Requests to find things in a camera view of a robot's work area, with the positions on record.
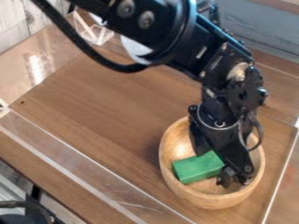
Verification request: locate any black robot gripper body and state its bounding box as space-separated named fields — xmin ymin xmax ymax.
xmin=189 ymin=105 xmax=255 ymax=177

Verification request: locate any brown wooden bowl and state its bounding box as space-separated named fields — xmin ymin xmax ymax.
xmin=159 ymin=116 xmax=266 ymax=210

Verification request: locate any black cable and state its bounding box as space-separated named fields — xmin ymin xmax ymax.
xmin=238 ymin=112 xmax=266 ymax=152

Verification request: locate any green rectangular block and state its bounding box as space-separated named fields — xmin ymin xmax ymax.
xmin=173 ymin=150 xmax=225 ymax=185

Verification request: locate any clear acrylic corner bracket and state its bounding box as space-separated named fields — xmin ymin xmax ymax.
xmin=73 ymin=11 xmax=115 ymax=46

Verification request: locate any black device lower left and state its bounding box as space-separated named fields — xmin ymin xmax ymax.
xmin=0 ymin=195 xmax=66 ymax=224

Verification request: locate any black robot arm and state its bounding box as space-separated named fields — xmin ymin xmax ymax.
xmin=32 ymin=0 xmax=269 ymax=186

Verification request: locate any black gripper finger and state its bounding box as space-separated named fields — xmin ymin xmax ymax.
xmin=217 ymin=166 xmax=251 ymax=188
xmin=190 ymin=123 xmax=211 ymax=157

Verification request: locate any clear acrylic front barrier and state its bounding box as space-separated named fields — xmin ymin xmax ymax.
xmin=0 ymin=108 xmax=195 ymax=224

